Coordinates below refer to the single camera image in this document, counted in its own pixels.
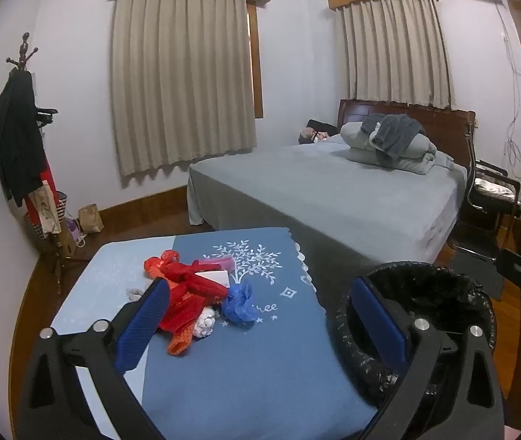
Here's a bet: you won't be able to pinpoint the narrow beige curtain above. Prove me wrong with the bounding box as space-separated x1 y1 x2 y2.
340 0 454 111

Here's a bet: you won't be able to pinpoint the light blue table cover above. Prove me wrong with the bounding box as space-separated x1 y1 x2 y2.
52 235 179 422

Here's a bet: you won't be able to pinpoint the dark wooden headboard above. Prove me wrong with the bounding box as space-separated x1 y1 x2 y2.
336 98 477 170

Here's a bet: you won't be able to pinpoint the dark floor mat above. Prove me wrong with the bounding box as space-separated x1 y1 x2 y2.
448 250 504 298

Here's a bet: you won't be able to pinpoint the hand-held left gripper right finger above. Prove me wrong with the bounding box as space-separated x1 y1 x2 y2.
351 277 506 440

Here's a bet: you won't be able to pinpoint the beige printed bag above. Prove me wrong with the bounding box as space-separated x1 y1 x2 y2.
29 181 62 234

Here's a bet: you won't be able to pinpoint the chair seat cushion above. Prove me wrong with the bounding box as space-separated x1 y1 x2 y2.
474 179 518 201

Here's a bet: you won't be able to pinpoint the bed with grey sheet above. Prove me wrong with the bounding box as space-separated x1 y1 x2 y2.
186 140 467 285

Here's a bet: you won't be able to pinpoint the black office chair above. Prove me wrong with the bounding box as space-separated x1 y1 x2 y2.
448 124 521 262

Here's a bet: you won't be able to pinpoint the wide beige curtain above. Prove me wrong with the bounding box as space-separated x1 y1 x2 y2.
110 0 258 177

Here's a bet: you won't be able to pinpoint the brown paper bag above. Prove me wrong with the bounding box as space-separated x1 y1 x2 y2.
78 204 104 234

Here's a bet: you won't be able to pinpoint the white foam net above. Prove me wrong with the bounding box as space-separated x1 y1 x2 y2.
195 307 218 340

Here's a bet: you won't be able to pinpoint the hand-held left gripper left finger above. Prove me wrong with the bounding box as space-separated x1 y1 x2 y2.
17 279 170 440

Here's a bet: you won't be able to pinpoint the hanging wall cables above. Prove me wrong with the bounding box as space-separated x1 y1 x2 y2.
499 2 521 166

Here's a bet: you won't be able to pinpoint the pinkish patterned bundle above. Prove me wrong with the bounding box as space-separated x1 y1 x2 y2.
298 129 331 146

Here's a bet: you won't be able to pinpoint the dark blue tree-print tablecloth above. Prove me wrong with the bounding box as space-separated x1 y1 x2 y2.
141 227 380 440

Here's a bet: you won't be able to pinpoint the pink packet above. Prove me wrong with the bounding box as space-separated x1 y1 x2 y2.
198 257 236 274

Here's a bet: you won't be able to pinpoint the wooden coat rack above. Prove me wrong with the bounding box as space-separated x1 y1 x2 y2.
6 32 89 296

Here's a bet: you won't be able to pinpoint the dark grey garment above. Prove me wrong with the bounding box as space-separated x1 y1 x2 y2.
362 114 427 168

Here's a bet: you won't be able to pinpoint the white paper piece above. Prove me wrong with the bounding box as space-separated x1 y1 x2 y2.
195 269 230 287

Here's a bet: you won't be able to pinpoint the black coat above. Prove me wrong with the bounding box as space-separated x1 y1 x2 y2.
0 70 47 207

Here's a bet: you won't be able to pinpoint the red garment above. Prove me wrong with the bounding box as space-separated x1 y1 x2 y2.
24 160 59 239

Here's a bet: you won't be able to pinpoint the striped bag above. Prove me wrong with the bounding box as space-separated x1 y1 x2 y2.
24 191 69 241

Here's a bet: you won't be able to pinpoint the small brown bag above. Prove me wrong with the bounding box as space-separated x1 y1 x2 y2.
56 224 78 256

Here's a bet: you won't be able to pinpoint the wooden window frame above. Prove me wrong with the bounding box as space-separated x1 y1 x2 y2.
247 0 264 119

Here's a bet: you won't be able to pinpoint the folded grey duvet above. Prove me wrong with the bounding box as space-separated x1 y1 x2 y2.
339 121 454 176

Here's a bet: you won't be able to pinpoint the black trash bin with bag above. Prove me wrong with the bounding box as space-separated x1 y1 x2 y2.
336 261 497 408

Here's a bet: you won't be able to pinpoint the blue mesh ball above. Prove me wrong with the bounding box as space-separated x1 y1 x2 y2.
221 282 256 328

